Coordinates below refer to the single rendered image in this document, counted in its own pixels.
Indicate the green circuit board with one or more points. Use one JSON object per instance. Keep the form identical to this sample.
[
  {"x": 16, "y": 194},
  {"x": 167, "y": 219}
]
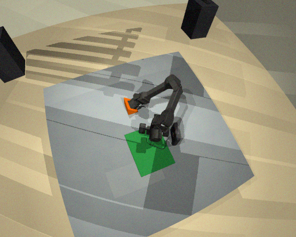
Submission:
[{"x": 148, "y": 158}]

